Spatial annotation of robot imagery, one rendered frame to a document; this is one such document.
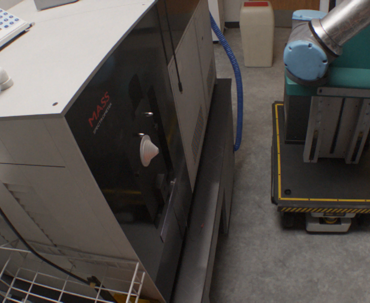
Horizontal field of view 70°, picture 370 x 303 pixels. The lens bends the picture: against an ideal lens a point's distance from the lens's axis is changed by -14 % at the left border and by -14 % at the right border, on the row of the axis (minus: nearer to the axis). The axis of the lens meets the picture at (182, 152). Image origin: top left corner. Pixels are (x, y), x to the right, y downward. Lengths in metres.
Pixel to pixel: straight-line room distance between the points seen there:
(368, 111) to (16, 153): 1.53
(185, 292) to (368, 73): 1.13
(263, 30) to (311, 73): 2.18
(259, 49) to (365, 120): 1.85
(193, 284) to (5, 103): 0.72
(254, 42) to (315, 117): 1.77
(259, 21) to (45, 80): 2.81
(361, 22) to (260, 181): 1.42
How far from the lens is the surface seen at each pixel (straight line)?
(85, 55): 0.46
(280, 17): 4.48
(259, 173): 2.16
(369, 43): 1.40
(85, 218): 0.50
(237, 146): 1.87
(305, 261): 1.81
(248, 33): 3.18
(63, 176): 0.42
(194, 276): 0.94
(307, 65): 1.00
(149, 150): 0.59
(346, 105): 1.65
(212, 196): 1.10
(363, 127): 1.71
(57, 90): 0.39
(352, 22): 0.97
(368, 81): 1.35
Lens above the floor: 1.60
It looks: 43 degrees down
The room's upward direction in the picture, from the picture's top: 12 degrees counter-clockwise
